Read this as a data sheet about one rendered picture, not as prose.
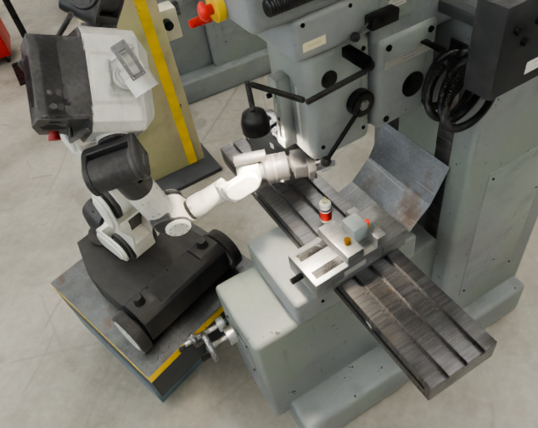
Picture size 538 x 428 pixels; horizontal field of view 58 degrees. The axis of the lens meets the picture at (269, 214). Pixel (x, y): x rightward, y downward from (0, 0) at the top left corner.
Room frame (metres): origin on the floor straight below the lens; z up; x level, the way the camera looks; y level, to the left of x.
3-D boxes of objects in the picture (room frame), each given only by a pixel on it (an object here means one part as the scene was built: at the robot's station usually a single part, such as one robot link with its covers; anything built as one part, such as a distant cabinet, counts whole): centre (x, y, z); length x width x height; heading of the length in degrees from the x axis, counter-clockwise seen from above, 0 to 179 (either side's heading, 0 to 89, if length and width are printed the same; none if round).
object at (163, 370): (1.47, 0.60, 0.20); 0.78 x 0.68 x 0.40; 40
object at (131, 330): (1.12, 0.64, 0.50); 0.20 x 0.05 x 0.20; 40
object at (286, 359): (1.09, -0.17, 0.43); 0.81 x 0.32 x 0.60; 112
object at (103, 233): (1.50, 0.62, 0.68); 0.21 x 0.20 x 0.13; 40
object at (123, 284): (1.47, 0.60, 0.59); 0.64 x 0.52 x 0.33; 40
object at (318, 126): (1.10, -0.20, 1.47); 0.21 x 0.19 x 0.32; 22
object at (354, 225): (0.96, -0.25, 1.04); 0.06 x 0.05 x 0.06; 24
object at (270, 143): (1.44, -0.09, 1.03); 0.22 x 0.12 x 0.20; 29
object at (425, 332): (1.10, -0.19, 0.89); 1.24 x 0.23 x 0.08; 22
